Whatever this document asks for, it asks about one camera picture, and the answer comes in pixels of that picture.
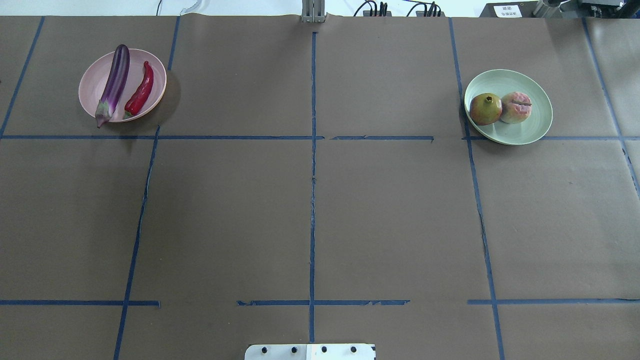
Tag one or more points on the pink plate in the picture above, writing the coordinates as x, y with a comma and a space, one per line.
93, 84

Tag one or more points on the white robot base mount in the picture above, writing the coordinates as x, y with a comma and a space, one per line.
311, 351

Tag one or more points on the purple eggplant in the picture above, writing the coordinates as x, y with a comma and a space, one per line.
114, 87

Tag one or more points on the pink green peach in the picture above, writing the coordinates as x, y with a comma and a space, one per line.
516, 108

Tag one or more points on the red chili pepper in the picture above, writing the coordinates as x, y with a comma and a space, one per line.
142, 93

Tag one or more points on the green plate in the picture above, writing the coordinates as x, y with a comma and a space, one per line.
502, 82

